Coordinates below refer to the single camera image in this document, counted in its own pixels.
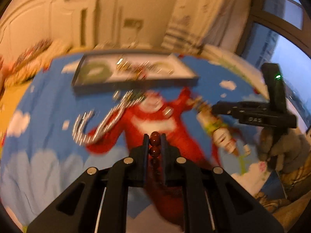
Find dark red bead bracelet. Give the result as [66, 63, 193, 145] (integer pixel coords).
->
[145, 131, 168, 190]

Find white pearl necklace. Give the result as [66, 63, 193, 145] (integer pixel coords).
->
[72, 89, 147, 146]

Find green jade bangle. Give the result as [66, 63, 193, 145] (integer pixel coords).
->
[78, 62, 113, 84]

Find gold engraved bangle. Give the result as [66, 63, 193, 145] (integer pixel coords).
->
[149, 62, 175, 75]

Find gloved right hand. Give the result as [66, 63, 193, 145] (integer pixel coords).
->
[257, 127, 310, 174]

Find window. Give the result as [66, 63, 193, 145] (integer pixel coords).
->
[239, 0, 311, 107]

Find blue cartoon tablecloth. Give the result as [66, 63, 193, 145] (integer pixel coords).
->
[1, 54, 286, 232]

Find boat print curtain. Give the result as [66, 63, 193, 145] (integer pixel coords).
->
[161, 0, 252, 53]

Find grey shallow cardboard tray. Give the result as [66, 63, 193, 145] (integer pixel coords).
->
[71, 49, 199, 95]

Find embroidered patterned pillow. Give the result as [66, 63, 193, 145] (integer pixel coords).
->
[12, 38, 52, 73]

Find white nightstand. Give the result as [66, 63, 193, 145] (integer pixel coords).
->
[94, 42, 153, 50]

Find white wooden headboard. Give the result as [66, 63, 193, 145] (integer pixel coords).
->
[1, 0, 98, 58]

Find wall power outlet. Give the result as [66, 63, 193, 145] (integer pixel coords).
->
[123, 18, 143, 30]

